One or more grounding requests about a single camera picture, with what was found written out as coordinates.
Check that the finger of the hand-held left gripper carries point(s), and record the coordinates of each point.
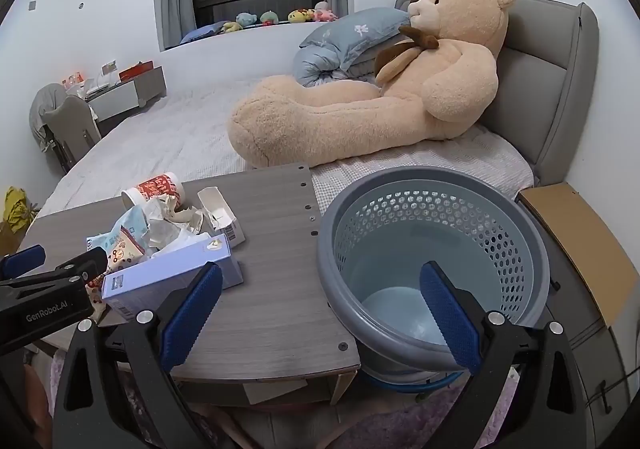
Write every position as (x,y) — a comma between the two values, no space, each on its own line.
(87,265)
(25,260)

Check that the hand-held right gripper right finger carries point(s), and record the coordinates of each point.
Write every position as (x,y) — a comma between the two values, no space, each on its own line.
(450,314)

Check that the white paper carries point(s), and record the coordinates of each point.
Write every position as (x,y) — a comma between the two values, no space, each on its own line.
(167,229)

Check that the red and white paper cup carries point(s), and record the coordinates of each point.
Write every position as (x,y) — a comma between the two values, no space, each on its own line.
(155,189)

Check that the person's left forearm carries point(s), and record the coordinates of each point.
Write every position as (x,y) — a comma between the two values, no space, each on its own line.
(35,394)

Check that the yellow cloth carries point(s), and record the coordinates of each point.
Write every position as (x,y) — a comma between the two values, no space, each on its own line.
(15,209)

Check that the lavender box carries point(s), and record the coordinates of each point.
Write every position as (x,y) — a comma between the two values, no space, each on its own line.
(150,279)

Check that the pink plush toy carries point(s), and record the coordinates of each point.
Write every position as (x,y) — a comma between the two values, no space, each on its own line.
(326,13)

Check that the red box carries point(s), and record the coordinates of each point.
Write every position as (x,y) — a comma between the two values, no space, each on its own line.
(135,73)

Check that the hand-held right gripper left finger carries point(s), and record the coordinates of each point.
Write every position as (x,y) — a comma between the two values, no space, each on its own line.
(192,309)

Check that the grey upholstered headboard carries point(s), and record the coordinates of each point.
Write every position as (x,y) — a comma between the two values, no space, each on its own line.
(540,79)

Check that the blue cushion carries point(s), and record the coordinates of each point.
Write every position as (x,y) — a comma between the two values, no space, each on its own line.
(200,34)

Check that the white cookie snack packet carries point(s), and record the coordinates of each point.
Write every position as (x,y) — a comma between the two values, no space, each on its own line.
(122,256)

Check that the grey-blue floral pillow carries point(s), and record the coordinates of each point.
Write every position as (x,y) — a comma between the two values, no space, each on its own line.
(350,36)

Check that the grey perforated plastic basket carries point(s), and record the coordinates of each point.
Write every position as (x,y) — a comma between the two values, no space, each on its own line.
(340,279)

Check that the white wall socket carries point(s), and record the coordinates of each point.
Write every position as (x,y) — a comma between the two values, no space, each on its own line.
(109,67)

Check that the blue-green plush toy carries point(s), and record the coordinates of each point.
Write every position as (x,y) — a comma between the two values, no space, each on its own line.
(246,20)

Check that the grey chair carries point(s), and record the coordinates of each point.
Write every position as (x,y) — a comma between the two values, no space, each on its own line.
(70,129)

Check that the yellow plush toy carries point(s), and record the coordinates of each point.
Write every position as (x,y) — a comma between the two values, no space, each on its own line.
(300,16)

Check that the small white carton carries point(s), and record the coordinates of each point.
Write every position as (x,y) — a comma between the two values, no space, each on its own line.
(220,219)

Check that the green plush toy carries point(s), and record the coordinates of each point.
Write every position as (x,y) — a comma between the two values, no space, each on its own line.
(270,18)

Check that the yellow-green plush toy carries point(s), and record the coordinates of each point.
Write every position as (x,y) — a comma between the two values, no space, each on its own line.
(231,27)

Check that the large beige teddy bear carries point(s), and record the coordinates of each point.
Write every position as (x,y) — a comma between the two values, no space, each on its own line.
(350,119)

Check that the white drawer desk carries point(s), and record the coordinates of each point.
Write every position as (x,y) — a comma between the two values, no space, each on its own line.
(120,99)

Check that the folded grey-blue duvet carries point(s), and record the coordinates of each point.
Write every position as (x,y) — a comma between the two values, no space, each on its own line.
(312,69)

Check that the bed with white sheet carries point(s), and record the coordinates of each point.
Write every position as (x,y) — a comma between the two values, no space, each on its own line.
(175,129)

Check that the grey jacket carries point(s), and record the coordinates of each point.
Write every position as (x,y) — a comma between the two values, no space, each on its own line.
(42,104)

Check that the brown cardboard box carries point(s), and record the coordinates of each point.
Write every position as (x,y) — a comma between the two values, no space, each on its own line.
(575,229)

